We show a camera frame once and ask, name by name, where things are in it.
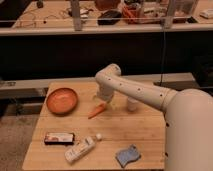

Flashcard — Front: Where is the translucent plastic cup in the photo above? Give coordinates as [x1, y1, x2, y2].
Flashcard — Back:
[126, 97, 138, 112]

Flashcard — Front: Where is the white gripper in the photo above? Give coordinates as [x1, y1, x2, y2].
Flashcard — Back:
[97, 85, 114, 102]

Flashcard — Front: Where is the blue sponge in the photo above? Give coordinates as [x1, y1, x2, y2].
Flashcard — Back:
[115, 145, 141, 168]

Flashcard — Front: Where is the black rectangular box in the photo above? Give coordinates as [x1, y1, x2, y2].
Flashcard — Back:
[44, 132, 75, 145]

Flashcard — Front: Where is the orange bowl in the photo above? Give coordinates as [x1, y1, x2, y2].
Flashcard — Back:
[46, 88, 78, 115]

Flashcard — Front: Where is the left metal post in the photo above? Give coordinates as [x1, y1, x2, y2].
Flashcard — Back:
[70, 0, 82, 31]

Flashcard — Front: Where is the hanging black cable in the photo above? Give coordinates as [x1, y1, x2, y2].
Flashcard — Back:
[156, 27, 167, 87]

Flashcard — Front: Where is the white plastic bottle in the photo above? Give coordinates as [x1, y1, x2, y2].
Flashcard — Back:
[65, 133, 102, 164]

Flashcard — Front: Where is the black object on bench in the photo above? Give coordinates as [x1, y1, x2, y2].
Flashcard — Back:
[97, 10, 121, 25]

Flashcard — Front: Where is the metal post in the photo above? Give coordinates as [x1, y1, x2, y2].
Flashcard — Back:
[70, 0, 82, 31]
[163, 0, 176, 29]

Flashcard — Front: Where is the right metal post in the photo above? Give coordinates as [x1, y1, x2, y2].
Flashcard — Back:
[163, 0, 176, 29]

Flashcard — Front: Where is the orange pepper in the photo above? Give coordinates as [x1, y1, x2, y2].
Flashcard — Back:
[88, 103, 107, 119]

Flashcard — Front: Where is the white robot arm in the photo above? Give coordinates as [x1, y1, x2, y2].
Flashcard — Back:
[95, 64, 213, 171]

